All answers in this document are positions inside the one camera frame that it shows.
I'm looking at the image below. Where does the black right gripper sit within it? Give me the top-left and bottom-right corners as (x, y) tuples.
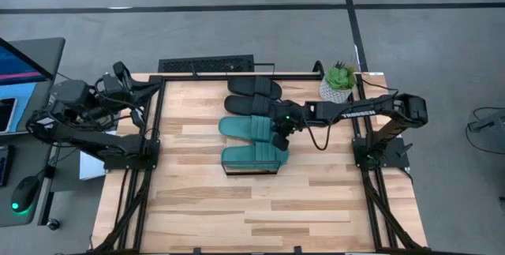
(269, 100), (309, 152)

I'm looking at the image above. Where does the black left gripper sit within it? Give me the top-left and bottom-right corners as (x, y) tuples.
(96, 60), (163, 101)

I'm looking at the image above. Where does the black slide sandal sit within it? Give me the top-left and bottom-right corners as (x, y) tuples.
(223, 93), (277, 118)
(227, 74), (283, 100)

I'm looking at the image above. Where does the teal slide sandal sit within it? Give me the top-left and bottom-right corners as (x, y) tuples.
(217, 114), (277, 144)
(220, 142), (290, 171)

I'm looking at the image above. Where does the succulent in white patterned pot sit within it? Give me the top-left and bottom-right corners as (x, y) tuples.
(318, 60), (358, 105)

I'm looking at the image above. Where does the black keyboard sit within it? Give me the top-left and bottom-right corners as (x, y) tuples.
(0, 145), (15, 189)
(158, 54), (256, 74)

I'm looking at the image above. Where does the white sheet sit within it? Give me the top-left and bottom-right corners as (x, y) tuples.
(78, 150), (108, 181)

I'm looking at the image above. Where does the computer monitor with blue screen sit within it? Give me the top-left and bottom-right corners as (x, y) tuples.
(0, 36), (66, 136)

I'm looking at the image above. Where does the grey desk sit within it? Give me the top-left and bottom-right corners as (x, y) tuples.
(0, 130), (56, 227)

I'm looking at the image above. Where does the smartphone with white edge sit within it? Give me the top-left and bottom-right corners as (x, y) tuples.
(0, 96), (19, 133)

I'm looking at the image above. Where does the black computer mouse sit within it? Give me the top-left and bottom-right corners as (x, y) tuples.
(10, 175), (41, 214)

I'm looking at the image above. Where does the black floor stand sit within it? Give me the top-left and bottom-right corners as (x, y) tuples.
(467, 106), (505, 134)

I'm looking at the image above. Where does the black metal table frame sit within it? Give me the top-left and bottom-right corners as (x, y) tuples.
(91, 72), (432, 255)

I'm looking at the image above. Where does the wooden shelf with black frame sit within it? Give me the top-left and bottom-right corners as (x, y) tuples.
(220, 62), (277, 176)

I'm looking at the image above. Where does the black cable by plant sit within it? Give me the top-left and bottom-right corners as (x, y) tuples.
(359, 77), (399, 98)

